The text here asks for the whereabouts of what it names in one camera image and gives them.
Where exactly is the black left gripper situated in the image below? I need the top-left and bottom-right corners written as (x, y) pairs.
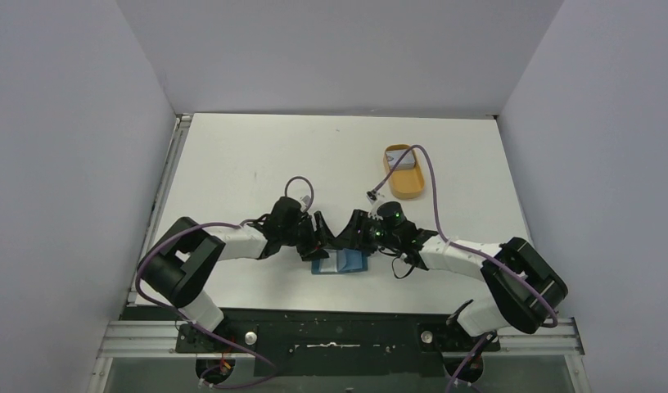
top-left (281, 212), bottom-right (336, 261)

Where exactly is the blue leather card holder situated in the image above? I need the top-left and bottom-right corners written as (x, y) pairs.
top-left (311, 249), bottom-right (368, 275)

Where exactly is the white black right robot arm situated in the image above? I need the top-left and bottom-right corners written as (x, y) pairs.
top-left (330, 202), bottom-right (568, 350)

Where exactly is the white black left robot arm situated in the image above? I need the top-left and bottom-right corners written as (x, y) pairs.
top-left (135, 196), bottom-right (335, 351)

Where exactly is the grey credit card stack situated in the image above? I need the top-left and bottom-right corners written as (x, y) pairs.
top-left (385, 149), bottom-right (417, 170)

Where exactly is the yellow oval tray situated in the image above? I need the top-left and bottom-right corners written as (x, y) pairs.
top-left (383, 144), bottom-right (425, 200)

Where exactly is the black thin wire loop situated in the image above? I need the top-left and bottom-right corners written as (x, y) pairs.
top-left (390, 255), bottom-right (417, 281)

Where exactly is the aluminium frame rail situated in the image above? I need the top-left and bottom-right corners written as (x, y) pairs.
top-left (84, 318), bottom-right (593, 393)

